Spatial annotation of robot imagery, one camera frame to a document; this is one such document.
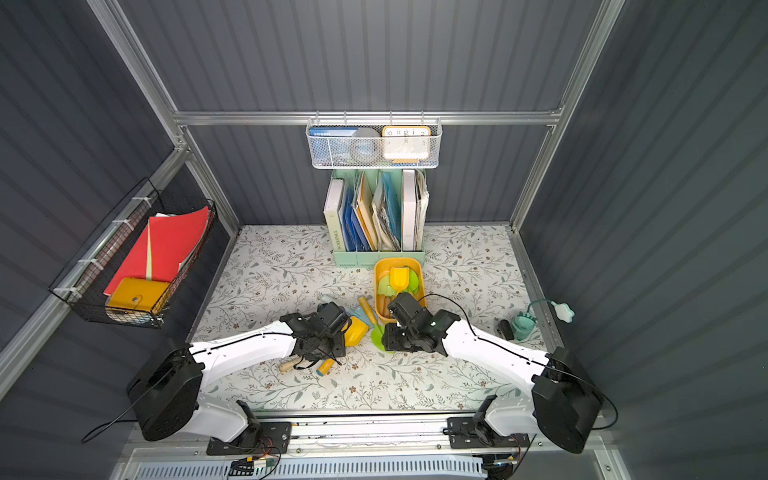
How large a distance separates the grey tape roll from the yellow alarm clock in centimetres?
3

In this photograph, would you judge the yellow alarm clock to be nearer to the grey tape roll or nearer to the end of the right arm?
the grey tape roll

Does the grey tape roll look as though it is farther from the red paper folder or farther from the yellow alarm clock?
the red paper folder

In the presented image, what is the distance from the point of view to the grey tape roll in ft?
2.83

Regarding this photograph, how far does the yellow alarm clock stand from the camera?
89 centimetres
